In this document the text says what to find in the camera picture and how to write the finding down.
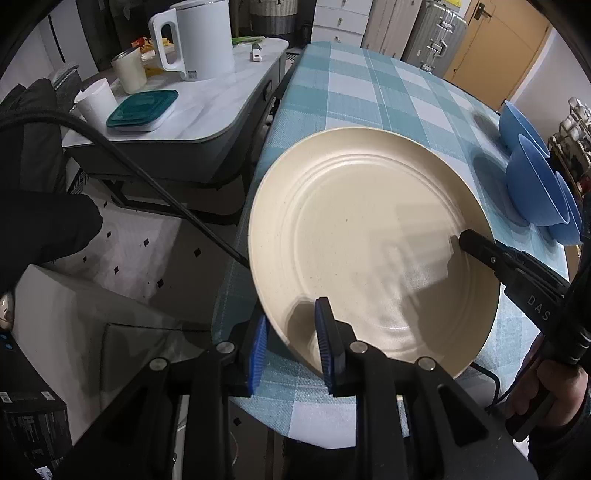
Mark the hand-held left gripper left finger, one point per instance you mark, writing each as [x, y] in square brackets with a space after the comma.
[256, 355]

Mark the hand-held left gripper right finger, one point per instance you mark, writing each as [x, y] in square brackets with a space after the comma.
[325, 346]

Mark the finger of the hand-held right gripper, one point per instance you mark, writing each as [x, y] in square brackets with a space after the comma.
[485, 254]

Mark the blue bowl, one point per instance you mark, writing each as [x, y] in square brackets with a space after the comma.
[517, 124]
[571, 230]
[535, 189]

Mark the cream plate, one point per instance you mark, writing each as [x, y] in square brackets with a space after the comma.
[369, 221]

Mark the person's right forearm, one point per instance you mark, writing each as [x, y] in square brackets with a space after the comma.
[568, 452]

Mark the person's right hand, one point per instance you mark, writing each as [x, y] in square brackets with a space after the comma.
[554, 383]

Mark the wooden shoe rack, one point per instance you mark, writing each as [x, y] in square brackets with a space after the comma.
[575, 138]

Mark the white diamond-pattern rug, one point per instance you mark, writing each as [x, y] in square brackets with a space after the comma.
[138, 244]

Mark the wooden door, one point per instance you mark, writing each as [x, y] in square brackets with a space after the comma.
[498, 50]

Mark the silver suitcase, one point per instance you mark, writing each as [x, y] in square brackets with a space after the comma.
[436, 34]

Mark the black cardboard box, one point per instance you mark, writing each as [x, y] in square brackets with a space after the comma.
[32, 424]

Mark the beige suitcase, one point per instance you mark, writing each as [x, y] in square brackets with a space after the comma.
[392, 25]

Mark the white marble side table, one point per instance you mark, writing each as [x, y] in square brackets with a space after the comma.
[221, 106]

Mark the teal lidded container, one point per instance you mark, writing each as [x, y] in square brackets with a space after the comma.
[143, 108]

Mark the black jacket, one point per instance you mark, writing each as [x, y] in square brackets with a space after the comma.
[37, 194]

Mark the white desk with drawers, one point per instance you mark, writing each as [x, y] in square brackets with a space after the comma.
[339, 21]

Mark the white cup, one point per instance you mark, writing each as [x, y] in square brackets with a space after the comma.
[97, 106]

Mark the cream mug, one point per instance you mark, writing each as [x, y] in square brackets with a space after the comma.
[130, 71]

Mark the white electric kettle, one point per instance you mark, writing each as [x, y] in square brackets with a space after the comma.
[203, 41]

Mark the yellow snack packets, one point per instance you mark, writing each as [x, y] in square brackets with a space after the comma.
[147, 55]

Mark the wicker basket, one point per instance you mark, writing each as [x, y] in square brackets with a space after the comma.
[272, 7]

